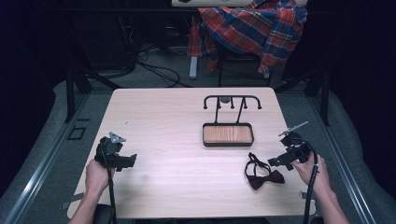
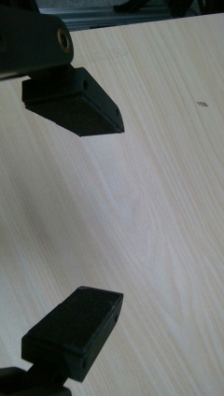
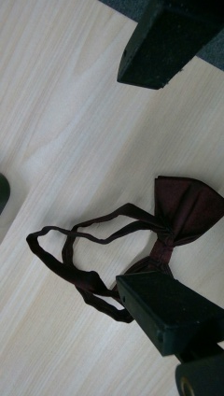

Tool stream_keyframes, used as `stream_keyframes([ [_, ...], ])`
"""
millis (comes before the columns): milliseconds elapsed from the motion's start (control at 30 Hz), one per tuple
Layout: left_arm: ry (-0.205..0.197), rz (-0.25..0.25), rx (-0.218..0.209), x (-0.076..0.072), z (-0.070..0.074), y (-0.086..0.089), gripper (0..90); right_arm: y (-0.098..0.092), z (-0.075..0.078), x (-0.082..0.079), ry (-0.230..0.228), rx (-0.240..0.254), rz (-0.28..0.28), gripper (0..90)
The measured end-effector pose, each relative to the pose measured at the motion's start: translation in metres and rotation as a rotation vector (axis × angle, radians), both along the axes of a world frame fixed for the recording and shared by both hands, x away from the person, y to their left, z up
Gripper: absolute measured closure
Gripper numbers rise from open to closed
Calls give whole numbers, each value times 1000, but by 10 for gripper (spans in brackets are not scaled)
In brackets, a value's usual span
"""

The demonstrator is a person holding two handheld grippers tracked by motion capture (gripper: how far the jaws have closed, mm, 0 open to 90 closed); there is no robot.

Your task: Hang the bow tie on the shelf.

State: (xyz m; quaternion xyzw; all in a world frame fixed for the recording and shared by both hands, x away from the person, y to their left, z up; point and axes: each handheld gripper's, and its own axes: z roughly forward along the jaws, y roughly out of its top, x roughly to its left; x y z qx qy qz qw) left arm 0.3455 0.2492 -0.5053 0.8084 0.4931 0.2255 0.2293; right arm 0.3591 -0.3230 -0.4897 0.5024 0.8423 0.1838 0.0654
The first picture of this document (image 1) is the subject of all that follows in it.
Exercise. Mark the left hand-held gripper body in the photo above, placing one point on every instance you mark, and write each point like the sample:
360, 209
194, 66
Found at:
109, 151

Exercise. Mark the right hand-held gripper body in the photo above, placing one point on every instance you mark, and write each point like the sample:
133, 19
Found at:
295, 149

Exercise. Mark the dark bow tie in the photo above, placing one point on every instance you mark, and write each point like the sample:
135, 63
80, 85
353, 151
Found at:
264, 179

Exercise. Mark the black rack with wooden tray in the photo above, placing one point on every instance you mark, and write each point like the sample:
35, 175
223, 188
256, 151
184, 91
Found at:
228, 134

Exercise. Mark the person's right hand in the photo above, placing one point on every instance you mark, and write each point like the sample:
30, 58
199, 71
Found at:
314, 174

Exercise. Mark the person's left hand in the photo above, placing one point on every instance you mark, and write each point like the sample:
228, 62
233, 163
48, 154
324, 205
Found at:
96, 177

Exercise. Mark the black floor tape marks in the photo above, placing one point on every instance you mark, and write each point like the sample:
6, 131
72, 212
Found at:
76, 133

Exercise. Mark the black seat edge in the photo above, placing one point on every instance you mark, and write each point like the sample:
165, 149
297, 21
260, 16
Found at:
103, 214

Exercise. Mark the black metal stand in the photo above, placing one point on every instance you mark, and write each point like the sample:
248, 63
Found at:
323, 96
71, 93

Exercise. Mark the red blue plaid shirt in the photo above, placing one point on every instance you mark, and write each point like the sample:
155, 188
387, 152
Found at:
255, 28

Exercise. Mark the aluminium floor rail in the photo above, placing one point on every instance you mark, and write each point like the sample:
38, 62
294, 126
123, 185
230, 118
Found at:
342, 161
40, 168

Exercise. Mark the black chair frame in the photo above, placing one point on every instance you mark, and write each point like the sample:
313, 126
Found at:
222, 67

